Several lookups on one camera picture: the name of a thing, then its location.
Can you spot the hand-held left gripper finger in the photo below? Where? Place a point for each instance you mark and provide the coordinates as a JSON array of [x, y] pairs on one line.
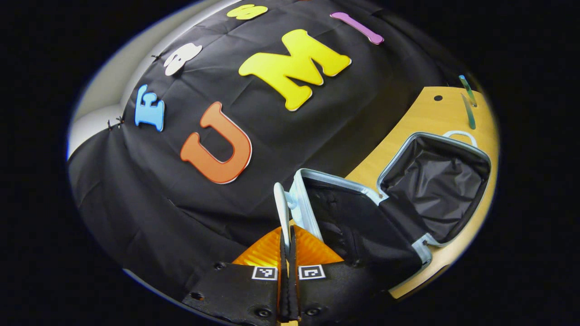
[[293, 280], [283, 271]]

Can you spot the white hard-shell suitcase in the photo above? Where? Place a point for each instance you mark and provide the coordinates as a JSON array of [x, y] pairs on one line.
[[435, 190]]

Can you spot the teal skin care bottle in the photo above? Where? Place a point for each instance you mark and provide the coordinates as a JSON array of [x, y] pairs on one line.
[[466, 88]]

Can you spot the black backdrop cloth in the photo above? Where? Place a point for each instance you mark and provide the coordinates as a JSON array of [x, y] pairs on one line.
[[181, 217]]

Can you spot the black cloth clip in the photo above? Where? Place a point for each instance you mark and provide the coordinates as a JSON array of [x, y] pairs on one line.
[[157, 57], [114, 123]]

